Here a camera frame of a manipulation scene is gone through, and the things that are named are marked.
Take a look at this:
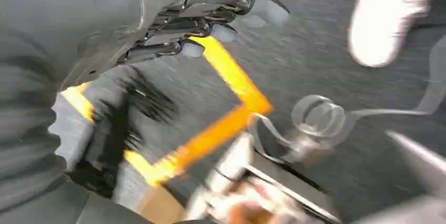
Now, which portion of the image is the yellow floor tape strip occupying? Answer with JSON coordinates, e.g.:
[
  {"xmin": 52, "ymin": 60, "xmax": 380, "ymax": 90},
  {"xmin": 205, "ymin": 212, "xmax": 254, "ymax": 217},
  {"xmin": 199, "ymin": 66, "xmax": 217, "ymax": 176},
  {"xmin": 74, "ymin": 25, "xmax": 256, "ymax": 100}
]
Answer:
[
  {"xmin": 60, "ymin": 82, "xmax": 165, "ymax": 186},
  {"xmin": 149, "ymin": 104, "xmax": 271, "ymax": 186},
  {"xmin": 189, "ymin": 35, "xmax": 273, "ymax": 115}
]

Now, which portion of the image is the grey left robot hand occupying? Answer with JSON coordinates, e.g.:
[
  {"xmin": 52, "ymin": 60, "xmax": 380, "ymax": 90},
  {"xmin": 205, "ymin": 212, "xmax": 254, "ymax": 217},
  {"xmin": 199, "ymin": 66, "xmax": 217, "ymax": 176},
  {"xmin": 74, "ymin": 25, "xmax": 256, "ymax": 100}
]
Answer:
[{"xmin": 0, "ymin": 0, "xmax": 290, "ymax": 89}]

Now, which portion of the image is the person's white shoe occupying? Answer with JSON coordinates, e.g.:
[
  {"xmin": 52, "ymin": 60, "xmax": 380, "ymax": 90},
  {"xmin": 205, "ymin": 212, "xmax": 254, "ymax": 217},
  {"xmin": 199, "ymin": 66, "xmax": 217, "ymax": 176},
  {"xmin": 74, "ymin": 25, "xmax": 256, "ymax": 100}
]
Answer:
[{"xmin": 348, "ymin": 0, "xmax": 437, "ymax": 69}]

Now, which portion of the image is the silver metal frame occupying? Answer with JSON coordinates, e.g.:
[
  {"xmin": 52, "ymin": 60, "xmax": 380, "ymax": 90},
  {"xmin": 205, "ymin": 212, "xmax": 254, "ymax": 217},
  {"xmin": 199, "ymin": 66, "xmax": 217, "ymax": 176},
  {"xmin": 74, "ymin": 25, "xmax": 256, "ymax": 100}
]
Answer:
[{"xmin": 184, "ymin": 131, "xmax": 343, "ymax": 224}]

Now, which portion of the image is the brown cardboard piece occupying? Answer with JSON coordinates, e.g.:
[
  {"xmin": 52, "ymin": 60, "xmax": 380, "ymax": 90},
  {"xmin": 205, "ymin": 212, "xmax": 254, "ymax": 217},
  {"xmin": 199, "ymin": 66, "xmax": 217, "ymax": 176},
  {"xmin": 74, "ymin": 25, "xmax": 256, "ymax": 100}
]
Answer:
[{"xmin": 137, "ymin": 185, "xmax": 186, "ymax": 224}]

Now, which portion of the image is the grey looped floor cable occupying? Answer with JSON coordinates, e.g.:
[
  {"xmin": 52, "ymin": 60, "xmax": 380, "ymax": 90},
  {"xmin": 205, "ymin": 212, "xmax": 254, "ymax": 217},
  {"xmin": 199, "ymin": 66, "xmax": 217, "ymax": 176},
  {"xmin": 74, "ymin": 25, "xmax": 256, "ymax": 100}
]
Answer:
[{"xmin": 249, "ymin": 36, "xmax": 446, "ymax": 163}]

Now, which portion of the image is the grey metal bar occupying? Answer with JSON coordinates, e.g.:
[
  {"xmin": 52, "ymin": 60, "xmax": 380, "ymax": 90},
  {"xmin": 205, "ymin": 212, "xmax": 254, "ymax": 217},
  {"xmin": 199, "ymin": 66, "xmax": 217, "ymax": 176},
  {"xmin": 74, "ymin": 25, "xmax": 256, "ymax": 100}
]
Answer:
[{"xmin": 350, "ymin": 129, "xmax": 446, "ymax": 224}]

